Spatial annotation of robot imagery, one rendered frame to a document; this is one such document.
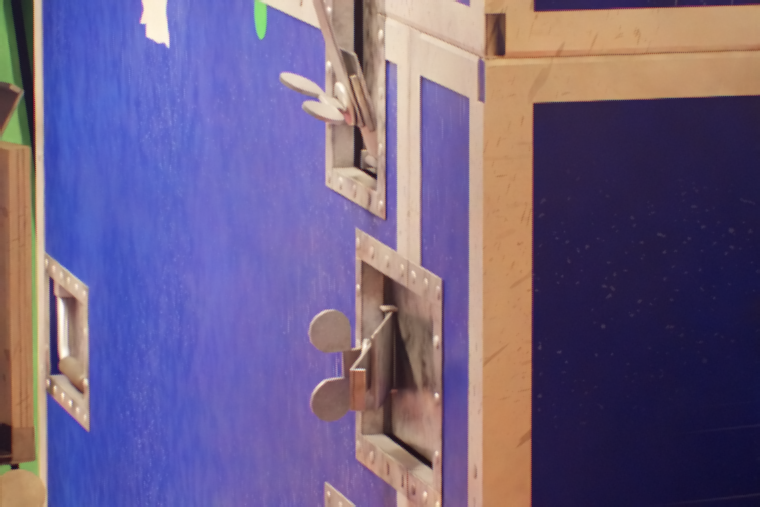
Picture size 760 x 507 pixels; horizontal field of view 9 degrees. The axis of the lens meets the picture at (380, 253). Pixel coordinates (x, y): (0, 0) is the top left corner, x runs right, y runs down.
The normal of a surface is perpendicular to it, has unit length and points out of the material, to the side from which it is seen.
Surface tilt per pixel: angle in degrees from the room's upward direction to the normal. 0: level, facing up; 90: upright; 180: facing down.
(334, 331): 96
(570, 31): 90
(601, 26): 90
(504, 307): 90
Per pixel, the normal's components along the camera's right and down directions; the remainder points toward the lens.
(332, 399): 0.41, 0.25
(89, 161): -0.97, 0.04
